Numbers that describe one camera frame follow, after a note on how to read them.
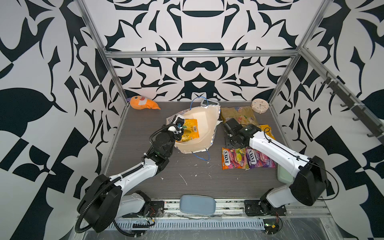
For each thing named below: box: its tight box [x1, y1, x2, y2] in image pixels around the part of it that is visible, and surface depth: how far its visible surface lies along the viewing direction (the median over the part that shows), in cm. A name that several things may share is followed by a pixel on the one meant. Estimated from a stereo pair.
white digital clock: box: [200, 98, 220, 107], surface depth 117 cm
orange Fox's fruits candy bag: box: [221, 147, 250, 170], surface depth 90 cm
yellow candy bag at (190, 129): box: [181, 118, 200, 142], surface depth 101 cm
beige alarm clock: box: [251, 98, 270, 114], surface depth 117 cm
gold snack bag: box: [220, 106, 259, 126], surface depth 109 cm
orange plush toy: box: [129, 95, 161, 110], surface depth 113 cm
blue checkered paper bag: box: [166, 105, 221, 154], surface depth 100 cm
